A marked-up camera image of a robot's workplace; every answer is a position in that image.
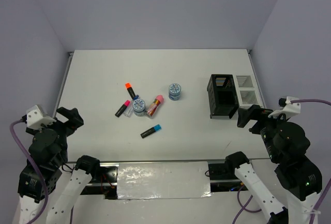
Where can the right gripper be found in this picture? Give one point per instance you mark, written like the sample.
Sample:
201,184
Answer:
253,111

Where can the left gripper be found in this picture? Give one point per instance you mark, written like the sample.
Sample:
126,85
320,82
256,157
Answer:
75,119

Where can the pink cap highlighter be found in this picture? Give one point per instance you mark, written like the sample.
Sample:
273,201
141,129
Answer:
122,109

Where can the orange cap highlighter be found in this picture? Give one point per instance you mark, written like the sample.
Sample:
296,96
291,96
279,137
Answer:
130,90

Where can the blue white round jar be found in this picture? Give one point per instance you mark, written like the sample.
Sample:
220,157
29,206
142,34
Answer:
174,91

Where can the blue cap highlighter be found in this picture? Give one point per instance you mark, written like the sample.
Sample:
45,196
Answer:
150,131

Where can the pink cap marker tube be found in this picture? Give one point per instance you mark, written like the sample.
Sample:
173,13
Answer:
150,111

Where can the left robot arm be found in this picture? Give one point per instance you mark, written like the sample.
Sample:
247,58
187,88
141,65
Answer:
38,180

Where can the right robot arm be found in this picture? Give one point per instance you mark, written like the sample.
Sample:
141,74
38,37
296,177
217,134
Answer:
286,144

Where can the white slotted organizer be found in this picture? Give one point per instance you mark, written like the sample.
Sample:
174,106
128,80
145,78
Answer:
246,91

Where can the black slotted organizer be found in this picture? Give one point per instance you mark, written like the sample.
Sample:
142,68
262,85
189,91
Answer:
222,95

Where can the silver reflective tape sheet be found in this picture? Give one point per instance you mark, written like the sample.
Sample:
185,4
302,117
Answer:
163,180

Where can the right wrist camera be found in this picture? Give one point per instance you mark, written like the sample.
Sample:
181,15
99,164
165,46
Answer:
287,108

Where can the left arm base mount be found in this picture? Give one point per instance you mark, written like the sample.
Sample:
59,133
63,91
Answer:
96,179

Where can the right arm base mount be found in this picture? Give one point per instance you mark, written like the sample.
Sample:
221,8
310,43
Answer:
222,179

